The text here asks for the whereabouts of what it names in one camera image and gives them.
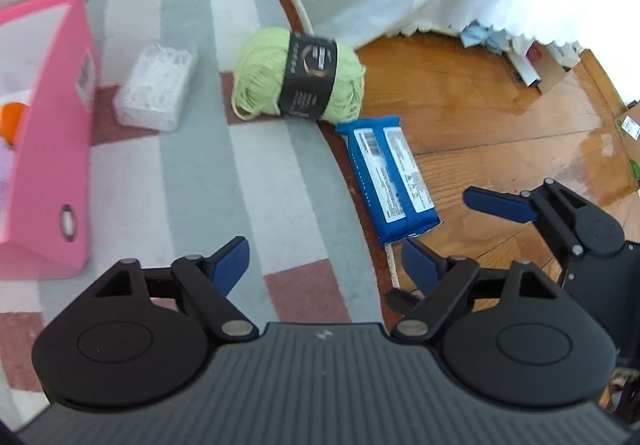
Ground green yarn skein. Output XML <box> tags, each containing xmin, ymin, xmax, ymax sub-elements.
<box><xmin>231</xmin><ymin>26</ymin><xmax>367</xmax><ymax>122</ymax></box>

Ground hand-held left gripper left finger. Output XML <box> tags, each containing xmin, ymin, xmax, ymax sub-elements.
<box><xmin>92</xmin><ymin>236</ymin><xmax>258</xmax><ymax>343</ymax></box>

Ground pink cardboard box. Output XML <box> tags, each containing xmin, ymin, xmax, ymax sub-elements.
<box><xmin>0</xmin><ymin>0</ymin><xmax>101</xmax><ymax>281</ymax></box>

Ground orange egg toy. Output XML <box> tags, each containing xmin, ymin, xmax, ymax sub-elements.
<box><xmin>0</xmin><ymin>102</ymin><xmax>26</xmax><ymax>141</ymax></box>

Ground blue snack packet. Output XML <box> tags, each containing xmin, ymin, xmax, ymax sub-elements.
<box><xmin>334</xmin><ymin>115</ymin><xmax>443</xmax><ymax>246</ymax></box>

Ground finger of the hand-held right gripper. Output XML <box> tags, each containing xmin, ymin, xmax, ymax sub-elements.
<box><xmin>386</xmin><ymin>288</ymin><xmax>425</xmax><ymax>314</ymax></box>
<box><xmin>462</xmin><ymin>178</ymin><xmax>588</xmax><ymax>258</ymax></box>

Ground clear floss pick box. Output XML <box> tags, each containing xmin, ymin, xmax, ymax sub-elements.
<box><xmin>112</xmin><ymin>42</ymin><xmax>198</xmax><ymax>132</ymax></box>

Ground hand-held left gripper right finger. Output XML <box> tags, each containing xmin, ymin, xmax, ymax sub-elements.
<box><xmin>390</xmin><ymin>237</ymin><xmax>563</xmax><ymax>343</ymax></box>

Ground light blue papers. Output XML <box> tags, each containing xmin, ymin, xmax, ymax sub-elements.
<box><xmin>460</xmin><ymin>19</ymin><xmax>512</xmax><ymax>55</ymax></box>

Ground round checkered rug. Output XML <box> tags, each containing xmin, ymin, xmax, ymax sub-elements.
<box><xmin>0</xmin><ymin>0</ymin><xmax>401</xmax><ymax>431</ymax></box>

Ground cardboard box with green print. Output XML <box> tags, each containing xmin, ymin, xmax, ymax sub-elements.
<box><xmin>612</xmin><ymin>100</ymin><xmax>640</xmax><ymax>156</ymax></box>

